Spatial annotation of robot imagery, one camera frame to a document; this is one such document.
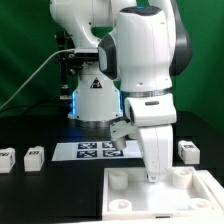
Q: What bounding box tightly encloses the white square tabletop part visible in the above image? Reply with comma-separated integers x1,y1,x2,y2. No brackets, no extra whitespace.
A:
102,167,224,222

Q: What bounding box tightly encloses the white camera cable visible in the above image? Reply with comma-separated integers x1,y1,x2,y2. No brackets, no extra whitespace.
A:
0,48,76,111

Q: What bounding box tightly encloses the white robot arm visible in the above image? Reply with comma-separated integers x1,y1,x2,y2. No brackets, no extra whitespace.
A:
50,0,192,182

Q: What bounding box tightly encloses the black cable on table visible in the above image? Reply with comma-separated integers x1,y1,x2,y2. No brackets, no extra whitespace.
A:
0,97,73,118

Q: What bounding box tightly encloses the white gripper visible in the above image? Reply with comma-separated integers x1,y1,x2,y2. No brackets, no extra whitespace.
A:
124,93,177,182

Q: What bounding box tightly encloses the white sheet with tags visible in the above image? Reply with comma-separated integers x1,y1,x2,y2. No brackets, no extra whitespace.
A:
52,140,141,161

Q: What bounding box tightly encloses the black camera on stand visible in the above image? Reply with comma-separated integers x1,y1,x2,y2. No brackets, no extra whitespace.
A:
54,31,101,101

